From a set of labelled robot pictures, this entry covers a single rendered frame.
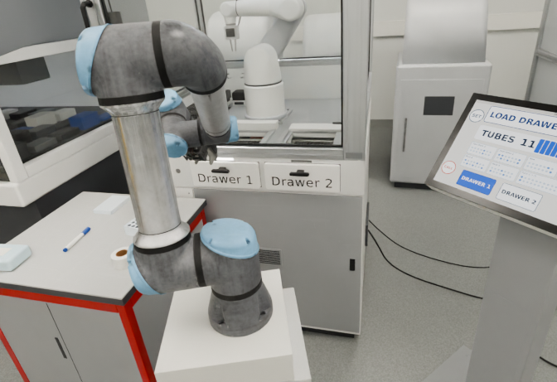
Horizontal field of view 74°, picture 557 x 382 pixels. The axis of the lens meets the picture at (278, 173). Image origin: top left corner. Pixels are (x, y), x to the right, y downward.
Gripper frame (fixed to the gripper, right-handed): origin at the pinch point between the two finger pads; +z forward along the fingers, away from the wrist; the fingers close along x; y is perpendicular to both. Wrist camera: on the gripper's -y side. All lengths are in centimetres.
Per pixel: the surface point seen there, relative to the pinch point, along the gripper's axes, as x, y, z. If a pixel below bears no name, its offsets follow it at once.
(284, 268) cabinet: 22, 24, 54
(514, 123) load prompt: 94, -3, -16
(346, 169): 49, -4, 13
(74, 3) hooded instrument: -80, -70, -19
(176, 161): -21.5, -4.6, 12.7
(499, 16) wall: 173, -276, 171
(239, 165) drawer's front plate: 7.4, -3.3, 11.3
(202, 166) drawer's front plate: -8.8, -2.6, 12.4
